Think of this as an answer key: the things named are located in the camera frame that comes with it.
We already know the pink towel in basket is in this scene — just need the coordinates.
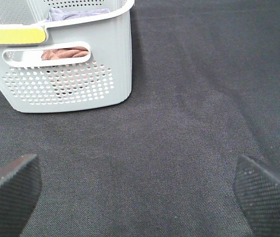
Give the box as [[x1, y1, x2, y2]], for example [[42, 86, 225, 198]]
[[41, 46, 89, 60]]

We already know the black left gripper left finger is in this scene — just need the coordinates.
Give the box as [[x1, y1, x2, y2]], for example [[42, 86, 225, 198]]
[[0, 154, 42, 237]]

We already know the black fabric table cloth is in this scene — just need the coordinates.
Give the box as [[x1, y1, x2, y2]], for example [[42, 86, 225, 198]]
[[0, 0, 280, 237]]

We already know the grey perforated plastic basket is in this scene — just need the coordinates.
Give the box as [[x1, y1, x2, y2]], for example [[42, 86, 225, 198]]
[[0, 0, 134, 113]]

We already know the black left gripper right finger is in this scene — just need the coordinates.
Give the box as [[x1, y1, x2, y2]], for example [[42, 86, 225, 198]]
[[234, 155, 280, 237]]

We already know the grey-purple towel in basket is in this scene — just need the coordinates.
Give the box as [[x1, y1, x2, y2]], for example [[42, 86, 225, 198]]
[[46, 8, 110, 22]]

